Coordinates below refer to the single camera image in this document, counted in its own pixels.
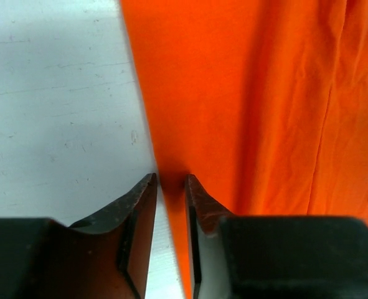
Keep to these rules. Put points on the orange t-shirt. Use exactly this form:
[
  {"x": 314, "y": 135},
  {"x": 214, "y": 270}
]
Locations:
[{"x": 266, "y": 102}]

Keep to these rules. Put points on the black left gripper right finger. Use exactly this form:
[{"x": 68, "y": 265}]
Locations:
[{"x": 235, "y": 256}]

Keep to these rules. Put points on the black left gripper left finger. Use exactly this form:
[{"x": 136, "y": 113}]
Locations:
[{"x": 104, "y": 255}]

